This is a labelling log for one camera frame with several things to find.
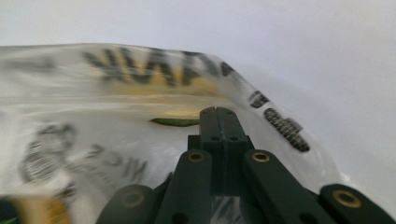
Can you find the dark green vegetable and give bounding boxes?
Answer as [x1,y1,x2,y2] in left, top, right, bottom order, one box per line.
[149,117,201,128]

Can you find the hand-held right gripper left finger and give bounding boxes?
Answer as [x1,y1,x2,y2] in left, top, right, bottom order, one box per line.
[187,106,225,196]

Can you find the translucent white plastic bag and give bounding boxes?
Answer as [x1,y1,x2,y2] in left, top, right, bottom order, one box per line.
[0,42,347,224]

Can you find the yellow brown packet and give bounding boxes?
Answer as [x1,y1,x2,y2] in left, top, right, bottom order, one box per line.
[0,193,73,224]

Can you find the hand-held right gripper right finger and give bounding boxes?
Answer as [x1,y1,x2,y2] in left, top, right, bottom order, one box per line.
[217,106,255,196]

